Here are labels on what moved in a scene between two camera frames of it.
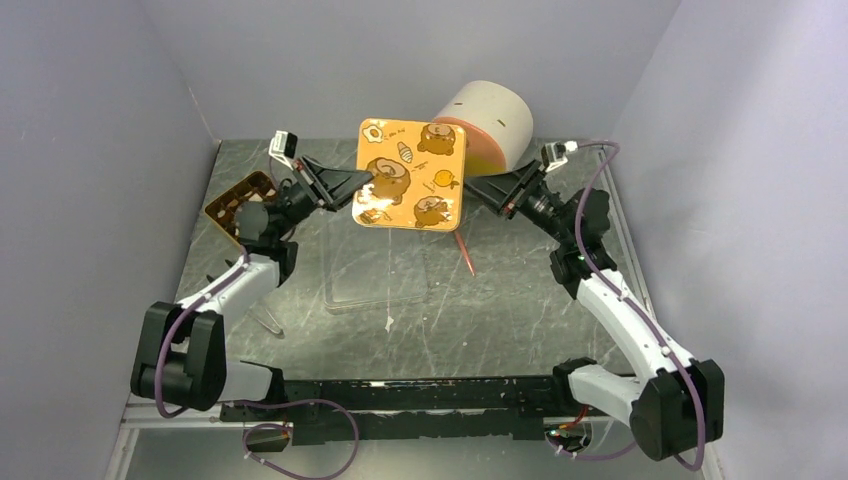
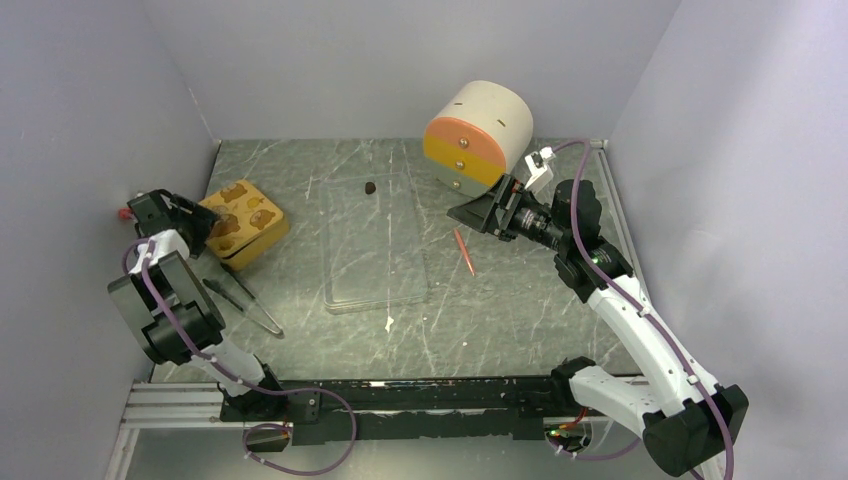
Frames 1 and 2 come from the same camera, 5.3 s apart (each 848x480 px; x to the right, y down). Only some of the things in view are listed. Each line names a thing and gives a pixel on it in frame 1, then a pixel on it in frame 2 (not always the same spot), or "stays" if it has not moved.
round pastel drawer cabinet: x=498 y=124 stays
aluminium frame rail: x=139 y=415 stays
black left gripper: x=331 y=186 to x=201 y=219
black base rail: x=325 y=410 stays
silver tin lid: x=418 y=170 to x=245 y=215
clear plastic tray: x=369 y=267 stays
